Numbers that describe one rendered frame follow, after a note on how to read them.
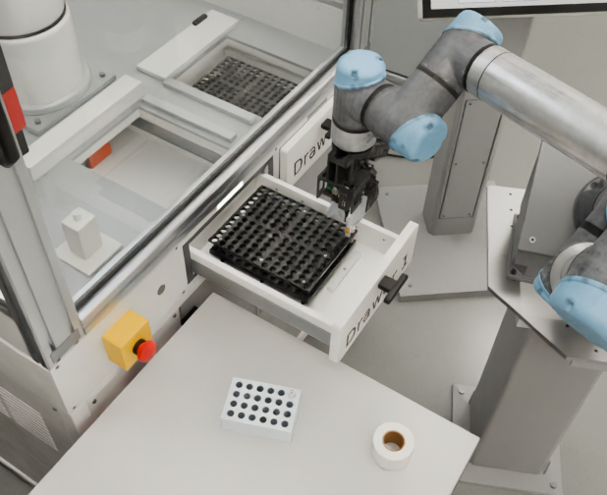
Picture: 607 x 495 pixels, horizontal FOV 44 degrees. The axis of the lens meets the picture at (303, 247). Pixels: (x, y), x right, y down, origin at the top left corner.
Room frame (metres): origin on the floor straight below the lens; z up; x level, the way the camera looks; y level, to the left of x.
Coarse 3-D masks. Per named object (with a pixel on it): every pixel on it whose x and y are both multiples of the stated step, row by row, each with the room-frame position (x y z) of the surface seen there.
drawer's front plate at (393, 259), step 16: (416, 224) 0.96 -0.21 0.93; (400, 240) 0.92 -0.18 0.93; (384, 256) 0.88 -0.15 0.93; (400, 256) 0.90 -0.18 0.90; (384, 272) 0.85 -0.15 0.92; (400, 272) 0.92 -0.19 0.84; (368, 288) 0.81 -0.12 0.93; (352, 304) 0.77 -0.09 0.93; (368, 304) 0.81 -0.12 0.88; (336, 320) 0.73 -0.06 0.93; (352, 320) 0.75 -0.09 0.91; (336, 336) 0.72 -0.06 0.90; (352, 336) 0.76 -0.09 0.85; (336, 352) 0.72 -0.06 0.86
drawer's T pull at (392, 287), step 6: (384, 276) 0.85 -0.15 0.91; (402, 276) 0.85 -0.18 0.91; (408, 276) 0.85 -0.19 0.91; (384, 282) 0.83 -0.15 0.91; (390, 282) 0.83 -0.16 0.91; (396, 282) 0.83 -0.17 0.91; (402, 282) 0.83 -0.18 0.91; (378, 288) 0.83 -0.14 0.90; (384, 288) 0.82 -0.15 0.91; (390, 288) 0.82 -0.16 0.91; (396, 288) 0.82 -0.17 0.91; (390, 294) 0.81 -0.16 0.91; (396, 294) 0.81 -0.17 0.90; (384, 300) 0.80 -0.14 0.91; (390, 300) 0.79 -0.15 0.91
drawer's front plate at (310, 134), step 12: (324, 108) 1.29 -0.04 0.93; (312, 120) 1.25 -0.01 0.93; (324, 120) 1.27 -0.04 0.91; (300, 132) 1.21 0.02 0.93; (312, 132) 1.23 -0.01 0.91; (324, 132) 1.28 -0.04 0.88; (288, 144) 1.17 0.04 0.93; (300, 144) 1.19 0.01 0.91; (312, 144) 1.24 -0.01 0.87; (324, 144) 1.28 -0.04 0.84; (288, 156) 1.15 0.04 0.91; (300, 156) 1.19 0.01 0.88; (288, 168) 1.15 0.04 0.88; (288, 180) 1.15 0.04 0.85
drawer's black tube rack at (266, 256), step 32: (256, 192) 1.06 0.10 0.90; (224, 224) 0.97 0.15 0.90; (256, 224) 0.97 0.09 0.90; (288, 224) 0.98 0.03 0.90; (320, 224) 0.98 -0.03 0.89; (224, 256) 0.91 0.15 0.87; (256, 256) 0.92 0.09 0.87; (288, 256) 0.89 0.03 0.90; (320, 256) 0.90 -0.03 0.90; (288, 288) 0.85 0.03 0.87; (320, 288) 0.85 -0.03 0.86
